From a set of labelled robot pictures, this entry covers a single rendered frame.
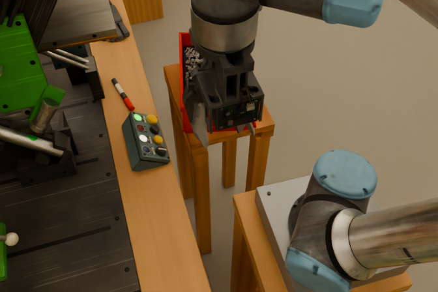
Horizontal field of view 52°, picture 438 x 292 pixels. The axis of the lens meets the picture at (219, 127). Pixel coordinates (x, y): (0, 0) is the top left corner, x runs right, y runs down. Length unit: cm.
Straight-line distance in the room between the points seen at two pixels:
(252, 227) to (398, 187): 130
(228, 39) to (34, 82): 65
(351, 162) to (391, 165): 148
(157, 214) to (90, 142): 28
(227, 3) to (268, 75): 216
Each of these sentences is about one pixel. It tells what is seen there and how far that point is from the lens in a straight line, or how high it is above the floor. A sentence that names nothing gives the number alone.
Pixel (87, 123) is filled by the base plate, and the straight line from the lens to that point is 125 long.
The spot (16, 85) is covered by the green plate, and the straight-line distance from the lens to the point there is 107.
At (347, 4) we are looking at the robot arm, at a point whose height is 159.
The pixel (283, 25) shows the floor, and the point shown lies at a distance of 295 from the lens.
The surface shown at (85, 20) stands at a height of 113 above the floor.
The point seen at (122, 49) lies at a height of 90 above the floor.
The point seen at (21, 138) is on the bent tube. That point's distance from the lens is 111.
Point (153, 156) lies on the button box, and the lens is 110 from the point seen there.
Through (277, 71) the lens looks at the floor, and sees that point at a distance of 264.
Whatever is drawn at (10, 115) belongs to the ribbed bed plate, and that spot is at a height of 105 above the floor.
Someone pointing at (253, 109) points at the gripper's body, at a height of 140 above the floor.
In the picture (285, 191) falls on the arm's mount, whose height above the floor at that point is 91.
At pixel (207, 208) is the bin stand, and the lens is 164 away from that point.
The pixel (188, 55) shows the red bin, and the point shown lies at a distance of 141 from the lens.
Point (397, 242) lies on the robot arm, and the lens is 70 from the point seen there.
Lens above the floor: 183
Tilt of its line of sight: 52 degrees down
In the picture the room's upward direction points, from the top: straight up
